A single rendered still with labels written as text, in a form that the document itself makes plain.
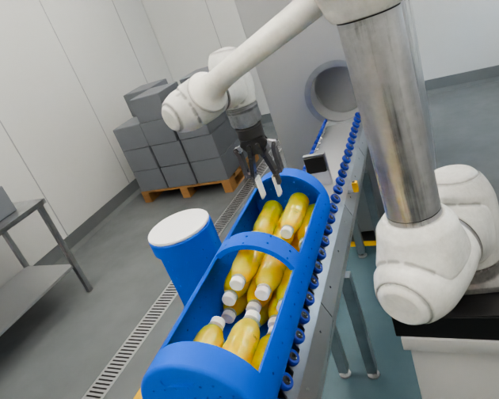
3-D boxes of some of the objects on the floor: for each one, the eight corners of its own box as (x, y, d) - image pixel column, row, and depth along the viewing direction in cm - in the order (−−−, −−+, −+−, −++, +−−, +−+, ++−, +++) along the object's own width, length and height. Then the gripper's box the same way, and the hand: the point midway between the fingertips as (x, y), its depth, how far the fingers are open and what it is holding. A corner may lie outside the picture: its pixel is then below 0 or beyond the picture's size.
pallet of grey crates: (259, 158, 535) (225, 61, 486) (233, 191, 472) (191, 83, 423) (178, 171, 591) (141, 85, 542) (146, 203, 529) (100, 108, 479)
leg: (380, 370, 220) (352, 269, 194) (379, 380, 215) (350, 278, 189) (368, 370, 222) (338, 270, 196) (367, 379, 217) (337, 279, 191)
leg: (367, 252, 305) (346, 172, 279) (367, 258, 301) (345, 176, 275) (359, 253, 308) (337, 173, 282) (358, 259, 303) (336, 177, 277)
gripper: (279, 112, 125) (302, 185, 135) (224, 125, 132) (249, 193, 142) (272, 122, 119) (297, 197, 129) (215, 134, 126) (241, 206, 136)
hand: (268, 186), depth 134 cm, fingers open, 5 cm apart
